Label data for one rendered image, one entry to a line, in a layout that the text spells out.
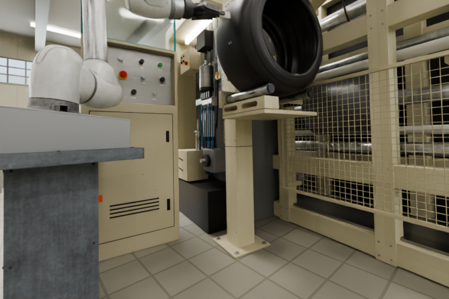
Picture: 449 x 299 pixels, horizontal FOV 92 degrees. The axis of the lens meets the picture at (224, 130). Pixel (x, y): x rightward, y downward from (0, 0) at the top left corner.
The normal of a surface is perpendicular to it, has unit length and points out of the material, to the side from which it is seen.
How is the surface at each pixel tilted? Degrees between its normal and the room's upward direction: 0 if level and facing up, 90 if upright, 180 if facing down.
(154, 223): 90
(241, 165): 90
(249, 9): 81
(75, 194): 90
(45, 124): 90
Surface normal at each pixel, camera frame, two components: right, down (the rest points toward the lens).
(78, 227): 0.66, -0.04
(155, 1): 0.46, 0.68
